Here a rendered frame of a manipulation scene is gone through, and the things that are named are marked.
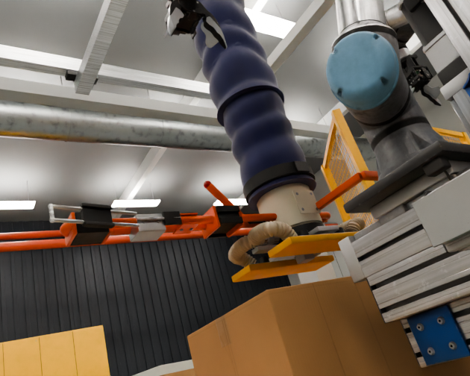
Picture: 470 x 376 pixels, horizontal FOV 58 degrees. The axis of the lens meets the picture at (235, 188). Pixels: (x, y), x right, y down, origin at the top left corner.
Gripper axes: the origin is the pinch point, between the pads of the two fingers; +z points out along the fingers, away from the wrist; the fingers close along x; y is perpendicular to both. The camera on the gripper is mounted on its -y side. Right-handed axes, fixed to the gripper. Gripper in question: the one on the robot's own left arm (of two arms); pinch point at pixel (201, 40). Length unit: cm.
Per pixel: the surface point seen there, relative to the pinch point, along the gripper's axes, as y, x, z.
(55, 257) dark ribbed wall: 1078, -196, -356
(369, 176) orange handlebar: 3, -43, 35
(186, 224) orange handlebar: 26.1, 0.6, 35.3
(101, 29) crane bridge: 123, -30, -143
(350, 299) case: 11, -28, 63
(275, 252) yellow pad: 22, -20, 46
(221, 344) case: 34, -5, 64
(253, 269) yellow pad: 34, -21, 46
